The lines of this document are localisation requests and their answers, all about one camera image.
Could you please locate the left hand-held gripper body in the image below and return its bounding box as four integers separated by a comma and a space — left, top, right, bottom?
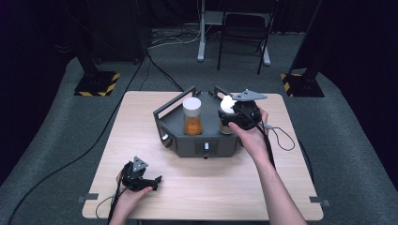
121, 156, 148, 191

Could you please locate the thin cable with grey plug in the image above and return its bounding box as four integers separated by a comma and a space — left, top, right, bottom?
262, 122, 297, 152

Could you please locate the black cable beside table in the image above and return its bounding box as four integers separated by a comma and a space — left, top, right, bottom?
297, 140, 314, 184

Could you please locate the long black floor cable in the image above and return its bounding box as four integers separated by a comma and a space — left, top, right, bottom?
8, 50, 151, 225

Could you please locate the grey table edge bracket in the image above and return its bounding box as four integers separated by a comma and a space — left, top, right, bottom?
309, 196, 331, 207
77, 192, 100, 203

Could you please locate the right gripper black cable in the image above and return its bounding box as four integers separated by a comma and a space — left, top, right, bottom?
242, 107, 277, 171

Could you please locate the white desk frame leg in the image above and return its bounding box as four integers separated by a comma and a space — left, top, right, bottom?
196, 0, 208, 63
262, 45, 272, 67

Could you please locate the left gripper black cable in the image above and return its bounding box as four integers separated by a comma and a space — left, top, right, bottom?
94, 174, 126, 225

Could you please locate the person's left hand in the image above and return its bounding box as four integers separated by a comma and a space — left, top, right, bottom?
112, 174, 154, 218

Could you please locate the bundle of floor cables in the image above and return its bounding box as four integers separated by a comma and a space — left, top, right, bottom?
148, 28, 202, 50

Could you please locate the dark grey corner rack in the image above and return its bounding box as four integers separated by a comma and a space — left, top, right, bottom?
152, 85, 260, 159

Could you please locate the orange spice jar white lid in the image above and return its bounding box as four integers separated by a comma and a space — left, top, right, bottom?
182, 97, 203, 136

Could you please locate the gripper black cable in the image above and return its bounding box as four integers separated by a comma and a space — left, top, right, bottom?
94, 174, 126, 225
242, 107, 277, 171

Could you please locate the black folding chair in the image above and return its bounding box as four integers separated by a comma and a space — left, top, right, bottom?
217, 8, 276, 75

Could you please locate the person's right hand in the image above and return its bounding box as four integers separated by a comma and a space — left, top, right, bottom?
228, 107, 273, 165

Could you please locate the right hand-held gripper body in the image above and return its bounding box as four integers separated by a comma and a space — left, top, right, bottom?
230, 88, 268, 130

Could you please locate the black stand hazard-striped base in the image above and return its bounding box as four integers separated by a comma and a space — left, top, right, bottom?
73, 0, 121, 98
280, 0, 325, 98

